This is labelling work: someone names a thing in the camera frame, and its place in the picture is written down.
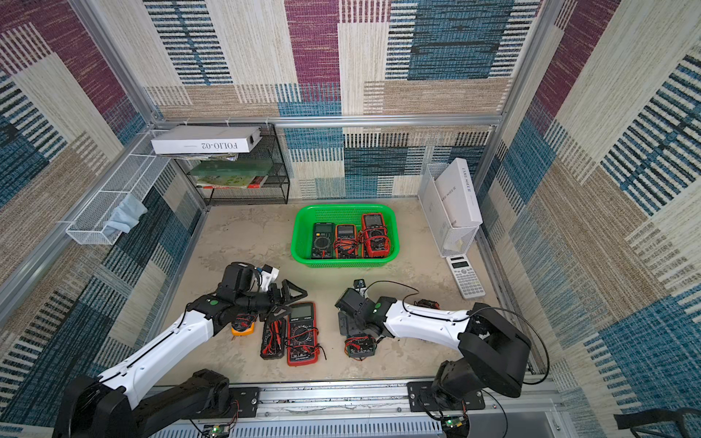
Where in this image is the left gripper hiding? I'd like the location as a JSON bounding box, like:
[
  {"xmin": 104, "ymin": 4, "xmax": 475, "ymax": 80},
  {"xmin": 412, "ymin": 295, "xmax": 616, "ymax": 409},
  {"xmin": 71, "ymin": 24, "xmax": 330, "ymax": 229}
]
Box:
[{"xmin": 234, "ymin": 278, "xmax": 307, "ymax": 323}]

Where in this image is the black multimeter with leads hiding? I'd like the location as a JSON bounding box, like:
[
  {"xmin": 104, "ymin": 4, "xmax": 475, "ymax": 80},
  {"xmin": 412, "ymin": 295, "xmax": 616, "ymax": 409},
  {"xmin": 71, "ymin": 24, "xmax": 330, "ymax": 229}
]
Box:
[{"xmin": 260, "ymin": 319, "xmax": 288, "ymax": 361}]

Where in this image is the large red multimeter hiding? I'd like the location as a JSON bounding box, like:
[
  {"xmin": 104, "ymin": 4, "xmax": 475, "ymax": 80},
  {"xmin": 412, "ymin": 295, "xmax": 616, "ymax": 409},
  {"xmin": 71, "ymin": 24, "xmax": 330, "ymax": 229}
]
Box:
[{"xmin": 287, "ymin": 302, "xmax": 321, "ymax": 367}]

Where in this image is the small black multimeter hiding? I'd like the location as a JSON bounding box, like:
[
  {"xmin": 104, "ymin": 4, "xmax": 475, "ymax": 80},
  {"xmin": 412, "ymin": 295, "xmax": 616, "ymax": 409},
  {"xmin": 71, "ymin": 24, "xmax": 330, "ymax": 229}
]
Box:
[{"xmin": 414, "ymin": 299, "xmax": 440, "ymax": 310}]

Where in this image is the large dark green multimeter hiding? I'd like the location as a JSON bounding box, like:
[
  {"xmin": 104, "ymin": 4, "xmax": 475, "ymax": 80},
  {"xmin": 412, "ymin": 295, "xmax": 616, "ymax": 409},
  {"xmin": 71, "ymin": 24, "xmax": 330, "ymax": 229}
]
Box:
[{"xmin": 310, "ymin": 223, "xmax": 336, "ymax": 259}]

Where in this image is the small red multimeter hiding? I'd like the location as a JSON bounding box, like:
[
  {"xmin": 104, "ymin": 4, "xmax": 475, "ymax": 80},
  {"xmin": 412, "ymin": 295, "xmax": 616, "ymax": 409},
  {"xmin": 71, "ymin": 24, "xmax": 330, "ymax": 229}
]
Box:
[{"xmin": 361, "ymin": 214, "xmax": 391, "ymax": 258}]

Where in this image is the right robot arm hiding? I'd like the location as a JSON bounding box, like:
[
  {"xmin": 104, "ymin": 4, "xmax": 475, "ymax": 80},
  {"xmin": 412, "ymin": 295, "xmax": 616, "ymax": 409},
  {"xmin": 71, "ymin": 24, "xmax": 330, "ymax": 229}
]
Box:
[{"xmin": 335, "ymin": 288, "xmax": 531, "ymax": 411}]

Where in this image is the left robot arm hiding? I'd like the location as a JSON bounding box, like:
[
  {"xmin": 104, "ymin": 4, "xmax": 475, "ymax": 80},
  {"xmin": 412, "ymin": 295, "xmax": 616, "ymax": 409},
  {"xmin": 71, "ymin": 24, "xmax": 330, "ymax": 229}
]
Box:
[{"xmin": 53, "ymin": 280, "xmax": 308, "ymax": 437}]

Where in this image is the yellow multimeter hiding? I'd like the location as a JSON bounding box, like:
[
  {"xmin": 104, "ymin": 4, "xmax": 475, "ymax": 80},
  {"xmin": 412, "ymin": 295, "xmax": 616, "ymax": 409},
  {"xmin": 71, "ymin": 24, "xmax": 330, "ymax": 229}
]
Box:
[{"xmin": 231, "ymin": 314, "xmax": 257, "ymax": 337}]

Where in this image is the green plastic basket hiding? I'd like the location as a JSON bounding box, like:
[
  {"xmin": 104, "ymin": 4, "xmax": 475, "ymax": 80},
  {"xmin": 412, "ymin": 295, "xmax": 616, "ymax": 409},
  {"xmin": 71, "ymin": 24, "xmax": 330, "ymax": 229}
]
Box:
[{"xmin": 290, "ymin": 204, "xmax": 401, "ymax": 268}]

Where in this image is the white calculator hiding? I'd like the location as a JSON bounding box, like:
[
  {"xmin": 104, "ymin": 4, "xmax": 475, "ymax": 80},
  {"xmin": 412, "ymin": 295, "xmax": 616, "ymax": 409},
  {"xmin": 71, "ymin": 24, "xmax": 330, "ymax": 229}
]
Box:
[{"xmin": 445, "ymin": 255, "xmax": 486, "ymax": 299}]

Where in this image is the clear file holder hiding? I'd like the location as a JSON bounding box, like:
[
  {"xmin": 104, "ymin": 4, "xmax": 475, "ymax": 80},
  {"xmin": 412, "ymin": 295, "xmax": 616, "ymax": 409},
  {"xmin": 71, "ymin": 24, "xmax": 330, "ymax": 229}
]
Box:
[{"xmin": 418, "ymin": 170, "xmax": 483, "ymax": 257}]

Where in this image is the green book on shelf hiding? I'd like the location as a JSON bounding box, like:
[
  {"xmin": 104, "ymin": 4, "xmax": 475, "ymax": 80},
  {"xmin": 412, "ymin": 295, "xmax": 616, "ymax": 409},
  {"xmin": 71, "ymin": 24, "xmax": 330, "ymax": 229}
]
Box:
[{"xmin": 188, "ymin": 160, "xmax": 274, "ymax": 189}]

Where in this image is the white box in holder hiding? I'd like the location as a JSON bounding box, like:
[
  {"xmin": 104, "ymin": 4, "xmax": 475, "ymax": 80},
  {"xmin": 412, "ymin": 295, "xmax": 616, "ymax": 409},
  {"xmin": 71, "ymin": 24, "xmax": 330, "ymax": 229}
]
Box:
[{"xmin": 436, "ymin": 158, "xmax": 483, "ymax": 228}]

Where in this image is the light blue cloth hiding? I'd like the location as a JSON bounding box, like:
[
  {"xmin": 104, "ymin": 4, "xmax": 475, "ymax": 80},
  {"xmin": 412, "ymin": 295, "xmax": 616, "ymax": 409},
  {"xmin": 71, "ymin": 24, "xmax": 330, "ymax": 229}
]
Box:
[{"xmin": 104, "ymin": 195, "xmax": 148, "ymax": 237}]

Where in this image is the white folio box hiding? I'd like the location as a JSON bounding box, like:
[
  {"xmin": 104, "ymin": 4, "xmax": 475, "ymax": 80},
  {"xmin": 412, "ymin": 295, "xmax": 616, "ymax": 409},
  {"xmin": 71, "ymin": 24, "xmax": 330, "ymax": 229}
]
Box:
[{"xmin": 152, "ymin": 126, "xmax": 262, "ymax": 155}]

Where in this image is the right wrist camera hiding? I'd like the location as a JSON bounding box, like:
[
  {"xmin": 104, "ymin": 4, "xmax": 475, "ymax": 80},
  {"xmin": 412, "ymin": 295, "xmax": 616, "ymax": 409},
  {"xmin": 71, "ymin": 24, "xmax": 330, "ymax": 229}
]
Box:
[{"xmin": 353, "ymin": 278, "xmax": 367, "ymax": 297}]

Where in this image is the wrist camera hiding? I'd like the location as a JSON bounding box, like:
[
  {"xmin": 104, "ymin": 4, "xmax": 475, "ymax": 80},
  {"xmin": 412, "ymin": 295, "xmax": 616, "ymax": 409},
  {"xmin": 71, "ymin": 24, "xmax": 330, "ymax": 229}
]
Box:
[
  {"xmin": 215, "ymin": 262, "xmax": 279, "ymax": 302},
  {"xmin": 353, "ymin": 278, "xmax": 367, "ymax": 297}
]

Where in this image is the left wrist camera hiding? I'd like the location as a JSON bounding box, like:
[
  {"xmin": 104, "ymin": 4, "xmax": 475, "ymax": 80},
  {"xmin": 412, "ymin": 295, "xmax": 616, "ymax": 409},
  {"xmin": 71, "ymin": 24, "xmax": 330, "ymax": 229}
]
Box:
[{"xmin": 215, "ymin": 262, "xmax": 279, "ymax": 302}]

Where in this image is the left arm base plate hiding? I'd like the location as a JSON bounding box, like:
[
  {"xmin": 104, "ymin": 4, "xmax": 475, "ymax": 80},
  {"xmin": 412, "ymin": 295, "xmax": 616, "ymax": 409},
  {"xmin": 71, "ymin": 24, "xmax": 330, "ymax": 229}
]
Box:
[{"xmin": 220, "ymin": 386, "xmax": 261, "ymax": 420}]

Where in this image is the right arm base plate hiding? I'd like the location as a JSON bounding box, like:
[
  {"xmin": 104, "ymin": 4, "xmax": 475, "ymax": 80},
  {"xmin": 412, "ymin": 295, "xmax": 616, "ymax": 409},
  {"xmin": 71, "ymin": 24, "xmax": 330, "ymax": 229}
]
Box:
[{"xmin": 406, "ymin": 381, "xmax": 486, "ymax": 414}]

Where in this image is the black wire shelf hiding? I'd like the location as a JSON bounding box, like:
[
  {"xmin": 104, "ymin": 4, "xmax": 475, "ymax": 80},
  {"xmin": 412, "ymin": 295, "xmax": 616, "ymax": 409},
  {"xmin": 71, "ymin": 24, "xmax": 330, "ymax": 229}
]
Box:
[{"xmin": 175, "ymin": 124, "xmax": 290, "ymax": 208}]

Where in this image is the white wire wall basket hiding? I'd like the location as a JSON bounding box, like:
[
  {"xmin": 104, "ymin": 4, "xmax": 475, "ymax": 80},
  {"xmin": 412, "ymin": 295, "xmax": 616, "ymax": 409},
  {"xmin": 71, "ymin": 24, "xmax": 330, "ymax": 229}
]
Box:
[{"xmin": 66, "ymin": 153, "xmax": 170, "ymax": 246}]

